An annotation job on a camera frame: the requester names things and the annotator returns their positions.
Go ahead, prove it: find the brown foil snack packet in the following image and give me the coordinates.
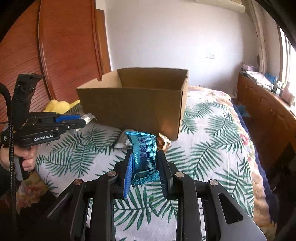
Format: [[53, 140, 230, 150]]
[[156, 133, 171, 153]]

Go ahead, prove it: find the yellow plush toy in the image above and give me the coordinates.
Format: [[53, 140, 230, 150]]
[[44, 99, 80, 114]]

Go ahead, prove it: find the black braided cable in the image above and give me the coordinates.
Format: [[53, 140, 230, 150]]
[[0, 82, 18, 227]]

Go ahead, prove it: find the stack of papers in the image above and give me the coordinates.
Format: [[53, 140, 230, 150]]
[[240, 62, 277, 91]]

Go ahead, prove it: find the white air conditioner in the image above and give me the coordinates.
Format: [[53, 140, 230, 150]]
[[195, 0, 246, 13]]

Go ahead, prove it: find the wooden sideboard cabinet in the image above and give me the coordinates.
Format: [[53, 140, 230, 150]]
[[236, 73, 295, 179]]

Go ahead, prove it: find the window with wooden frame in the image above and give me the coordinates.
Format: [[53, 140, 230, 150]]
[[277, 25, 295, 96]]

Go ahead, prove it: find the patterned curtain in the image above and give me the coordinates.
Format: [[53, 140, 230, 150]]
[[246, 0, 267, 74]]

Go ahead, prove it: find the silver blue packet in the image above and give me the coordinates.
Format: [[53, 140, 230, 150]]
[[112, 132, 132, 149]]

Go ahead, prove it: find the person's left hand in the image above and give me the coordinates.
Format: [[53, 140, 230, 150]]
[[1, 145, 38, 171]]

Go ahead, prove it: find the wooden wardrobe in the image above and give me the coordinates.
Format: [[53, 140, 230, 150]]
[[0, 0, 112, 126]]

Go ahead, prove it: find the brown cardboard box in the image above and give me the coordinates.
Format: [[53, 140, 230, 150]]
[[76, 68, 189, 141]]

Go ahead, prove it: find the silver white snack bag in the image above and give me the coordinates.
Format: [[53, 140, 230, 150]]
[[74, 113, 96, 133]]

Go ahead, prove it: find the blue foil snack packet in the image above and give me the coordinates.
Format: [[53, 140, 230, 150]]
[[125, 131, 159, 186]]

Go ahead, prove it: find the white wall switch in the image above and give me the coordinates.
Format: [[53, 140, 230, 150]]
[[206, 53, 215, 59]]

